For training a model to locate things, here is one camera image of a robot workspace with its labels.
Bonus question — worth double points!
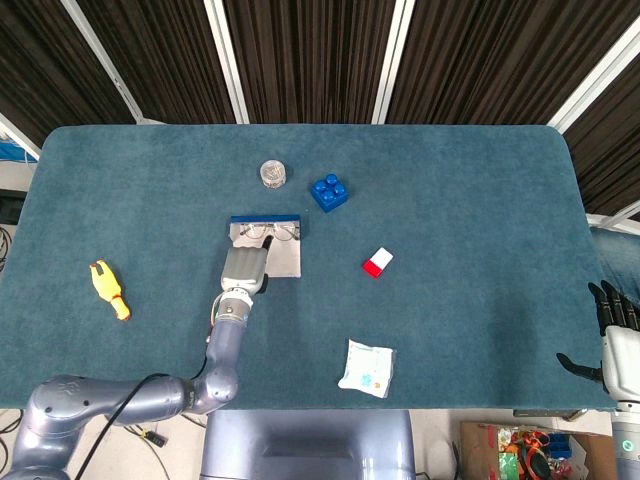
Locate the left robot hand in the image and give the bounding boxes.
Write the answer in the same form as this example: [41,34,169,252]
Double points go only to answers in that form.
[219,237,275,296]

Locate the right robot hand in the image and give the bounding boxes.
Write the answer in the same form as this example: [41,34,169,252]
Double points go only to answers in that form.
[556,280,640,401]

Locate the blue cardboard box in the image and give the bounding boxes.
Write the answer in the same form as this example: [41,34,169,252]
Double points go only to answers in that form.
[229,214,304,279]

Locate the wire-rimmed eyeglasses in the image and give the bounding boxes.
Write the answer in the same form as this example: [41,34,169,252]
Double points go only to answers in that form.
[239,223,300,244]

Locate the brown cardboard box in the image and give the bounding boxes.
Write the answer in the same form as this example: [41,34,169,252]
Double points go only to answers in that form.
[459,420,617,480]

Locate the clear round plastic jar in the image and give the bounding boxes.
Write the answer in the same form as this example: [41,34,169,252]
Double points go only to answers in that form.
[258,159,289,190]

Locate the blue plastic bin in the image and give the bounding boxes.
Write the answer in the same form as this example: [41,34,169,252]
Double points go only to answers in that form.
[547,432,572,459]

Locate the blue denim fabric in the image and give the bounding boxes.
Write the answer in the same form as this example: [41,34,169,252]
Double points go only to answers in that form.
[589,224,640,301]

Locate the blue plastic building block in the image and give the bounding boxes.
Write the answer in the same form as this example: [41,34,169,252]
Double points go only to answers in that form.
[310,172,350,214]

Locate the red and white block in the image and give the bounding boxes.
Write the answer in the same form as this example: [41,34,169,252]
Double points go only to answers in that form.
[361,246,395,280]

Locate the yellow rubber chicken toy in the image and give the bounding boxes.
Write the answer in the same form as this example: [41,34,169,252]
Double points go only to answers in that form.
[88,258,132,323]

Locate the white plastic packet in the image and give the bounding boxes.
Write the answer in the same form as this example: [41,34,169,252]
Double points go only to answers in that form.
[337,338,398,400]

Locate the grey-blue robot torso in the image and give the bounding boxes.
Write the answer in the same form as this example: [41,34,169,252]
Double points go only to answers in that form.
[198,409,417,480]

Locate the blue-green table cloth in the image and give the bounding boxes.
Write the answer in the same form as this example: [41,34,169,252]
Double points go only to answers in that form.
[0,123,617,412]

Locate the dark brown pleated curtain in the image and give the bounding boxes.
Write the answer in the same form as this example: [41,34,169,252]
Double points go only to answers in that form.
[0,0,640,216]

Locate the blue bundle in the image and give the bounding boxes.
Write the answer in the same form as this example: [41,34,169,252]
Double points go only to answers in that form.
[0,139,39,164]

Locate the white aluminium frame bar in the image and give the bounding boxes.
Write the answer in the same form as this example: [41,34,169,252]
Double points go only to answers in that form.
[585,202,640,234]

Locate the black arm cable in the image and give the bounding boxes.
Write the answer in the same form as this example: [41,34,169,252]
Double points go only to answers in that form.
[74,294,224,480]

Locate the black floor cable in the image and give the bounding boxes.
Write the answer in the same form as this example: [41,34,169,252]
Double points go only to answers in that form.
[124,423,172,480]

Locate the white aluminium frame post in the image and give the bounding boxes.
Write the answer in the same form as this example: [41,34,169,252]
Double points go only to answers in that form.
[60,0,147,125]
[203,0,250,125]
[546,19,640,134]
[0,112,41,161]
[371,0,416,125]

